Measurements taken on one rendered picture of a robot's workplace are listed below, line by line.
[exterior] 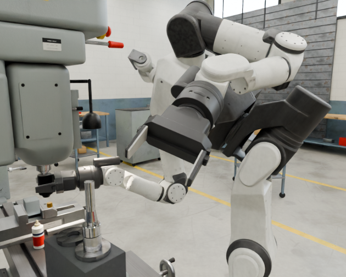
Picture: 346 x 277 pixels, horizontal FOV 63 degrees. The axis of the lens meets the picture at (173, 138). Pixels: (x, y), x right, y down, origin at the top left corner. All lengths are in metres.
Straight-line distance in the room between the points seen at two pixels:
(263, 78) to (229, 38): 0.18
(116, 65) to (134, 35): 1.06
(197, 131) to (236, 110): 0.40
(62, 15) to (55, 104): 0.26
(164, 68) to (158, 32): 8.63
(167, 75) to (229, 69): 0.31
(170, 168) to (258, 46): 0.59
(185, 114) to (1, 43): 0.57
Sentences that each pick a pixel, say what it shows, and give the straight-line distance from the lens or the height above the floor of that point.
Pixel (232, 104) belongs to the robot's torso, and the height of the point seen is 1.51.
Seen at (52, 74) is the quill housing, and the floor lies 1.60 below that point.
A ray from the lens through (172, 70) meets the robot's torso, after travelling 0.86.
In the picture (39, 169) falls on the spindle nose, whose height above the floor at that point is 1.29.
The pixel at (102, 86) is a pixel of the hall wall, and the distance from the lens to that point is 8.33.
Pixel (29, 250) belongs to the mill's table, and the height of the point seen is 0.95.
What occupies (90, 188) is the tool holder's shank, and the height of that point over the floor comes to 1.32.
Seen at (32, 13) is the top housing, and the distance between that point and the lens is 0.93.
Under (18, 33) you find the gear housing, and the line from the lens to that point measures 0.92.
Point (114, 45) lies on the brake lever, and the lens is 1.03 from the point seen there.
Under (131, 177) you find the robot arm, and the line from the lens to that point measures 1.14.
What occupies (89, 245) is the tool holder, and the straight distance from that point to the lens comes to 0.79.
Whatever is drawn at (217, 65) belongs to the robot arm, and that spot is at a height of 1.60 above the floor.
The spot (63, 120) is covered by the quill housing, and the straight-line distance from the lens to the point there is 0.96.
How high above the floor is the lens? 1.56
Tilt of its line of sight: 10 degrees down
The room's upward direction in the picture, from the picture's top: straight up
